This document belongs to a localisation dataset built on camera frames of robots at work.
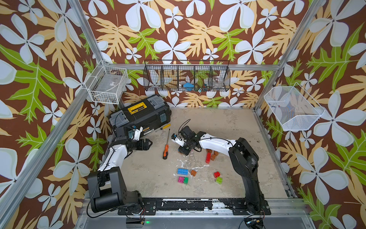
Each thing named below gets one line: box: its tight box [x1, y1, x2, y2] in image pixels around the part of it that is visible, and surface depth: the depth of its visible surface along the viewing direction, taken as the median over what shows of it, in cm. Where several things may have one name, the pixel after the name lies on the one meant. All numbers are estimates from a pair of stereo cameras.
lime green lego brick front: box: [215, 176, 224, 185], surface depth 84 cm
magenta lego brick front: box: [177, 176, 185, 184], surface depth 84 cm
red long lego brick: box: [205, 152, 212, 164], surface depth 93 cm
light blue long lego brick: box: [177, 167, 189, 176], surface depth 87 cm
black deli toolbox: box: [108, 94, 172, 136], surface depth 98 cm
